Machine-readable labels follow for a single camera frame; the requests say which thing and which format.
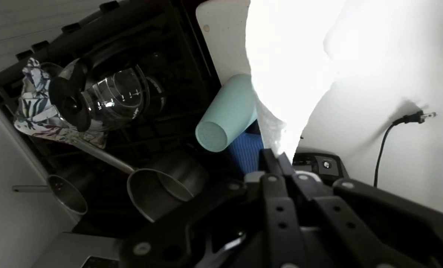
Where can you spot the black dish rack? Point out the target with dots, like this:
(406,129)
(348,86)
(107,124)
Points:
(182,60)

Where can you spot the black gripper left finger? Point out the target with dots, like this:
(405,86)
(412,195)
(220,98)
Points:
(275,223)

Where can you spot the colourful patterned dish towel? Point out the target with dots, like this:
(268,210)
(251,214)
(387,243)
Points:
(36,106)

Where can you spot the black coffee maker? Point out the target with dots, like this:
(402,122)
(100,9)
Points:
(320,165)

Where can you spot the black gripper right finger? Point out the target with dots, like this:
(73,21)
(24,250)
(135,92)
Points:
(379,217)

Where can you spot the small steel saucepan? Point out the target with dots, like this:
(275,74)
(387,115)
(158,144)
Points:
(66,195)

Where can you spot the large steel saucepan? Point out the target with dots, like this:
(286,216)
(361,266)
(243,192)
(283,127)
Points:
(156,191)

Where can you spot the light blue plastic cup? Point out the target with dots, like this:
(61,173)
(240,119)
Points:
(226,119)

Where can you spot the white embossed paper towel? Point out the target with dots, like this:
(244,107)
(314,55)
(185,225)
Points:
(290,64)

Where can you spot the blue cloth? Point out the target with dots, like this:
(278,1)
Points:
(244,150)

